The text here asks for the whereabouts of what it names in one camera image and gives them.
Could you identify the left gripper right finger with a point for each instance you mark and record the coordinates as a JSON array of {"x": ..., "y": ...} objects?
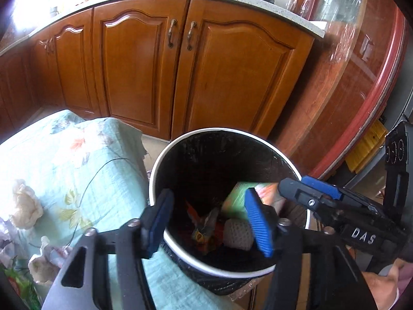
[{"x": 262, "y": 219}]

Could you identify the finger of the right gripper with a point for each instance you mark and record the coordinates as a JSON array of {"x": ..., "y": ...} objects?
[
  {"x": 320, "y": 204},
  {"x": 323, "y": 187}
]

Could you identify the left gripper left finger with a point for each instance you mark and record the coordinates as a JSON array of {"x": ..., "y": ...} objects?
[{"x": 153, "y": 221}]

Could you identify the white foam fruit net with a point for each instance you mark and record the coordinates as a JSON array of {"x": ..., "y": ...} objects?
[{"x": 238, "y": 234}]

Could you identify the red snack wrapper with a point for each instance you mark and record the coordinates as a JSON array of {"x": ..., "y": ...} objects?
[{"x": 208, "y": 232}]

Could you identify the white rimmed trash bin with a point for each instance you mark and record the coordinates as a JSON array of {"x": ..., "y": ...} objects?
[{"x": 226, "y": 200}]

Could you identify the wooden kitchen cabinets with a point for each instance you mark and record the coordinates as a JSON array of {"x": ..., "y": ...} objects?
[{"x": 165, "y": 67}]

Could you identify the person's right hand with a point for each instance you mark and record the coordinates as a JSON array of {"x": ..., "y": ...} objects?
[{"x": 387, "y": 289}]

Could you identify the green tissue pack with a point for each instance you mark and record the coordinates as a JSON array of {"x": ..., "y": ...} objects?
[{"x": 235, "y": 205}]

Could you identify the floral light green tablecloth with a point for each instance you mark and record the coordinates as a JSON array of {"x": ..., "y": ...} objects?
[{"x": 86, "y": 173}]

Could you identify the round wooden table top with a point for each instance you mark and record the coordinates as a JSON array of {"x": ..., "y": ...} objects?
[{"x": 345, "y": 82}]

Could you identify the crumpled white printed paper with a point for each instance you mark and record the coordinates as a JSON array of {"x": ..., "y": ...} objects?
[{"x": 43, "y": 267}]

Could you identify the crumpled beige tissue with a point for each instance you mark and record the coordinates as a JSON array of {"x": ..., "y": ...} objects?
[{"x": 27, "y": 207}]

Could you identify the green snack bag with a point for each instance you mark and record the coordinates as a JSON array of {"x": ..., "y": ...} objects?
[{"x": 23, "y": 287}]

